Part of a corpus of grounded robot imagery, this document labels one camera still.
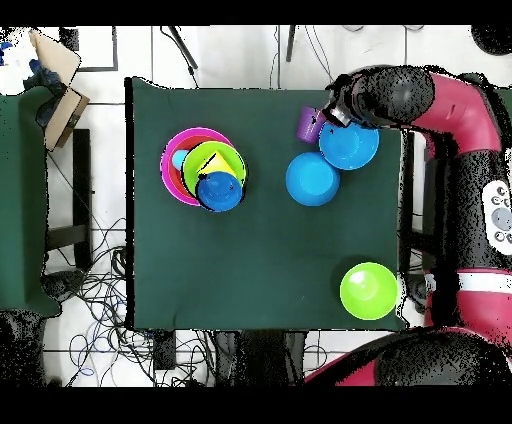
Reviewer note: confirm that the black equipment with knob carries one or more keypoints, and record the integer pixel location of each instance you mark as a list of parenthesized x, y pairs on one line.
[(62, 284)]

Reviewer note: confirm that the small dark blue bowl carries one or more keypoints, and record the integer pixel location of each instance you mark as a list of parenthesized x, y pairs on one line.
[(220, 192)]

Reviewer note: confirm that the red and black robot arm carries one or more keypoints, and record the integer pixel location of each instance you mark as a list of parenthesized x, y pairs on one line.
[(460, 112)]

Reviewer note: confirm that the black tripod leg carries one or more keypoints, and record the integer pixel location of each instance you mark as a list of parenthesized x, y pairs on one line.
[(184, 48), (290, 44)]

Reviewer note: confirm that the large pink plastic bowl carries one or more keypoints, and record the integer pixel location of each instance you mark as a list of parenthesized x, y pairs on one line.
[(164, 168)]

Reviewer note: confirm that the yellow plastic cup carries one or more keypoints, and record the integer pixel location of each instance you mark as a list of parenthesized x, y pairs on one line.
[(218, 164)]

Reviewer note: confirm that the black metal stand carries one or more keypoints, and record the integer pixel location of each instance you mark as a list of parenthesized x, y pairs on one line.
[(82, 180)]

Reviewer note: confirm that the dark green tablecloth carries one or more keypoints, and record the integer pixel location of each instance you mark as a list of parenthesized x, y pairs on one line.
[(506, 104), (20, 200), (260, 248)]

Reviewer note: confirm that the cardboard box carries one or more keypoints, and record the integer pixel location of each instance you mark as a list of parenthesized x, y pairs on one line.
[(64, 116)]

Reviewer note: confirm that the green plastic bowl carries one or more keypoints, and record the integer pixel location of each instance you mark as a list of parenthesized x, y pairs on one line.
[(368, 290), (192, 164)]

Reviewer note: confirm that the orange plastic bowl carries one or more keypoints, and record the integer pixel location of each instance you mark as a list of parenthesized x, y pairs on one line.
[(174, 180)]

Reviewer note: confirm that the light blue plastic bowl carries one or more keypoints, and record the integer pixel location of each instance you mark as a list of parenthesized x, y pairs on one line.
[(312, 178), (348, 148)]

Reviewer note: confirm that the blue cloth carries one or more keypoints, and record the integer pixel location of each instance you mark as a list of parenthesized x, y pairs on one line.
[(44, 76)]

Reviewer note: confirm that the light blue plastic cup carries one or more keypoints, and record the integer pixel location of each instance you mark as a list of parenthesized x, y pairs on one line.
[(178, 160)]

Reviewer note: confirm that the purple plastic cup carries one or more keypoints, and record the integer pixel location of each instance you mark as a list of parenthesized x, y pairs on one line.
[(308, 126)]

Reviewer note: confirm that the black power strip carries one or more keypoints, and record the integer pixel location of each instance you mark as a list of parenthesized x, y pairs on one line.
[(164, 352)]

